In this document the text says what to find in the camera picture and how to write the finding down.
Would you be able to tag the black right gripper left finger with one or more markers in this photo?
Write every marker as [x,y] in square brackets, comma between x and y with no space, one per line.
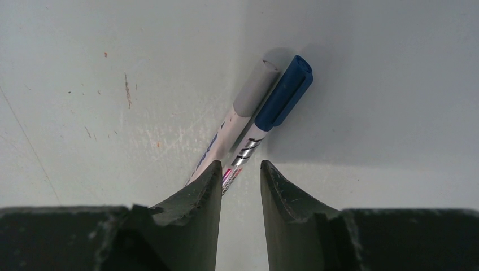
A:
[179,233]

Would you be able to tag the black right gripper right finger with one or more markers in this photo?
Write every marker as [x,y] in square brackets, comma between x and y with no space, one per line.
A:
[303,233]

